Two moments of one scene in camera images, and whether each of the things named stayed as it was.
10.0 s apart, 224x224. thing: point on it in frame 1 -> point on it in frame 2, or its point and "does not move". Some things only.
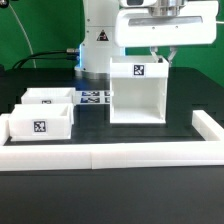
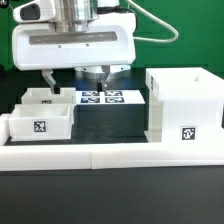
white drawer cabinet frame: (138, 89) -> (185, 105)
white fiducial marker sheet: (93, 97) does not move
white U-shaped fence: (20, 157) does not move
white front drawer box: (48, 122) does not move
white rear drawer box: (50, 96) does not move
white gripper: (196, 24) -> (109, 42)
